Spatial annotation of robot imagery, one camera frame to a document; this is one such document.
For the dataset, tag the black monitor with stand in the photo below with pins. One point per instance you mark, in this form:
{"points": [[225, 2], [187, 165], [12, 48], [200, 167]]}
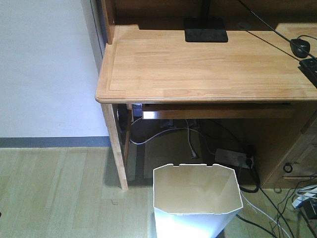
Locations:
{"points": [[204, 29]]}

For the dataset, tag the black computer mouse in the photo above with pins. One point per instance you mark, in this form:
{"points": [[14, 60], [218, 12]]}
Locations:
{"points": [[300, 48]]}

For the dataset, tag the grey power strip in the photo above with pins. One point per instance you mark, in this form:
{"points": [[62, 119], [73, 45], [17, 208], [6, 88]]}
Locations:
{"points": [[234, 158]]}

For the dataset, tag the light wooden desk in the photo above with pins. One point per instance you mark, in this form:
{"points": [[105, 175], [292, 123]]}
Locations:
{"points": [[253, 77]]}

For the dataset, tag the wooden drawer cabinet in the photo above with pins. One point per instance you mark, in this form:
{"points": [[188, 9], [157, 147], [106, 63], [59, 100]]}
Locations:
{"points": [[299, 162]]}

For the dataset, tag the white plastic trash bin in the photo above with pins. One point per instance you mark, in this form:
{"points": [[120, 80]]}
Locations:
{"points": [[194, 200]]}

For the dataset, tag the black keyboard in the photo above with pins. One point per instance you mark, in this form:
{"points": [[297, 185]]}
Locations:
{"points": [[309, 68]]}

